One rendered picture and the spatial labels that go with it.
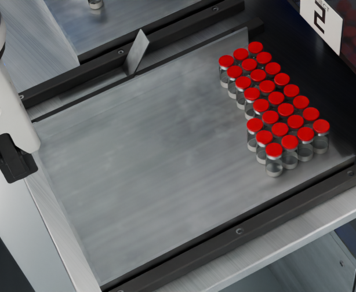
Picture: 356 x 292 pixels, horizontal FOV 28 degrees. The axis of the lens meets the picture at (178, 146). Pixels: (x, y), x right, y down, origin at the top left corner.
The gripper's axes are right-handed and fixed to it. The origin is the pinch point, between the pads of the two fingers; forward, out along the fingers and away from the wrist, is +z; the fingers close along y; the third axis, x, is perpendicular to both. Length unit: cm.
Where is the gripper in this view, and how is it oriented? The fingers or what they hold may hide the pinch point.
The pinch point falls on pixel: (15, 160)
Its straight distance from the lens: 70.7
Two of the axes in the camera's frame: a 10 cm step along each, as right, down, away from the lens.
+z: 1.2, 5.8, 8.0
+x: -8.9, 4.3, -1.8
